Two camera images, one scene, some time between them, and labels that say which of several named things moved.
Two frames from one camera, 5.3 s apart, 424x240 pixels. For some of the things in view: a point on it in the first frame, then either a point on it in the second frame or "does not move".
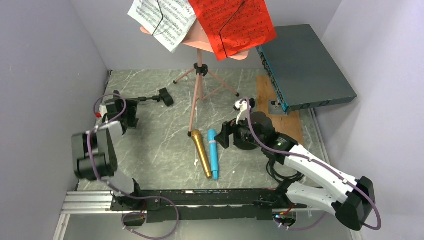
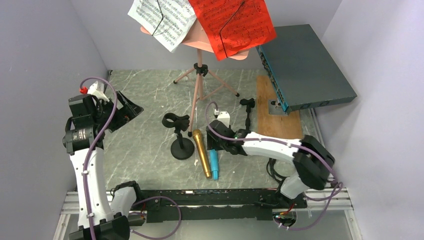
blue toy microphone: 212,137 does not move
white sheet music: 170,21 does not move
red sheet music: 235,26 does not move
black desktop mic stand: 163,96 -> 181,148
